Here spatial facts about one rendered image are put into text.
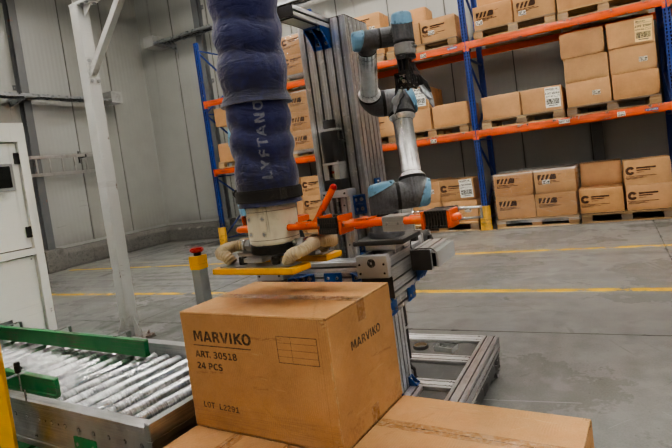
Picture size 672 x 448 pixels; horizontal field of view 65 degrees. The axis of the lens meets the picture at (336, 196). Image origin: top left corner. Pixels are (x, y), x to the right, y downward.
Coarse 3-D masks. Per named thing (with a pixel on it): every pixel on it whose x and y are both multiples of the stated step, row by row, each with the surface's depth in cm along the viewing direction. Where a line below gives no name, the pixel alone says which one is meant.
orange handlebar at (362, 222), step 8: (304, 216) 201; (360, 216) 162; (368, 216) 160; (376, 216) 162; (416, 216) 149; (456, 216) 143; (288, 224) 174; (296, 224) 172; (304, 224) 170; (312, 224) 168; (344, 224) 161; (352, 224) 160; (360, 224) 158; (368, 224) 157; (376, 224) 156; (240, 232) 185
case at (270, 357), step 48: (240, 288) 204; (288, 288) 193; (336, 288) 183; (384, 288) 180; (192, 336) 178; (240, 336) 167; (288, 336) 156; (336, 336) 152; (384, 336) 177; (192, 384) 181; (240, 384) 169; (288, 384) 159; (336, 384) 150; (384, 384) 174; (240, 432) 172; (288, 432) 161; (336, 432) 151
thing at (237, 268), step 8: (272, 256) 169; (232, 264) 179; (240, 264) 175; (248, 264) 175; (256, 264) 173; (264, 264) 171; (272, 264) 169; (280, 264) 167; (296, 264) 165; (304, 264) 165; (216, 272) 177; (224, 272) 175; (232, 272) 173; (240, 272) 171; (248, 272) 169; (256, 272) 167; (264, 272) 165; (272, 272) 164; (280, 272) 162; (288, 272) 160; (296, 272) 161
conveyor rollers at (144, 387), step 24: (24, 360) 291; (48, 360) 284; (72, 360) 277; (96, 360) 270; (120, 360) 263; (144, 360) 261; (168, 360) 253; (72, 384) 240; (96, 384) 239; (120, 384) 230; (144, 384) 229; (168, 384) 228; (120, 408) 208; (144, 408) 207; (168, 408) 198
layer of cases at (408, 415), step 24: (408, 408) 174; (432, 408) 172; (456, 408) 169; (480, 408) 167; (504, 408) 165; (192, 432) 178; (216, 432) 175; (384, 432) 161; (408, 432) 159; (432, 432) 157; (456, 432) 155; (480, 432) 153; (504, 432) 152; (528, 432) 150; (552, 432) 148; (576, 432) 147
